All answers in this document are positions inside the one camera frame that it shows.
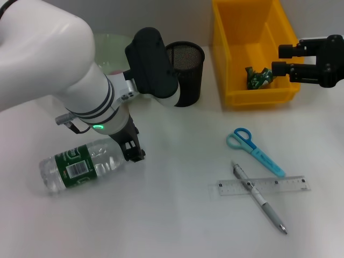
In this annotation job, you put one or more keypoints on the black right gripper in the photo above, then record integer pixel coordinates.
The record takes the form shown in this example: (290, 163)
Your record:
(330, 61)

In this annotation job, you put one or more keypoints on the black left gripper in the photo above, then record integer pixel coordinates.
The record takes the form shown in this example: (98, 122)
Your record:
(129, 135)

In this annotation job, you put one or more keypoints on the green plastic wrapper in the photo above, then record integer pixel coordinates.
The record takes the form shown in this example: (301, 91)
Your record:
(256, 80)

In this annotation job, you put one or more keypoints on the clear green-label water bottle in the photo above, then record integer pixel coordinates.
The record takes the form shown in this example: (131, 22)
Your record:
(78, 166)

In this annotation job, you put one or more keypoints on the pink peach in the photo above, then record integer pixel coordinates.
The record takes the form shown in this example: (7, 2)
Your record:
(115, 72)

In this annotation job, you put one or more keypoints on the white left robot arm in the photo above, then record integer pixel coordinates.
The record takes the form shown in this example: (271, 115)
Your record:
(53, 53)

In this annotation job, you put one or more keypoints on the black mesh pen holder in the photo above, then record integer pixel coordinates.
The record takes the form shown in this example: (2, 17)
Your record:
(190, 75)

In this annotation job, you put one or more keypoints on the translucent green fruit plate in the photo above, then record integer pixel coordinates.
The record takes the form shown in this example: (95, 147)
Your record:
(113, 53)

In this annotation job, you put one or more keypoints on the blue scissors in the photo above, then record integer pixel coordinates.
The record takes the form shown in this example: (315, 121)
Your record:
(264, 160)

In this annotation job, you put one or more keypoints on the clear plastic ruler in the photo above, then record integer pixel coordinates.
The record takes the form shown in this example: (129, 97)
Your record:
(285, 184)

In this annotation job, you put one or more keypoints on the white grey pen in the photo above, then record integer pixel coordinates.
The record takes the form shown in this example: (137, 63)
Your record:
(264, 205)

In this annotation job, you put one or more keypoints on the yellow plastic bin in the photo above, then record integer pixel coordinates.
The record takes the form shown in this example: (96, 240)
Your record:
(242, 40)

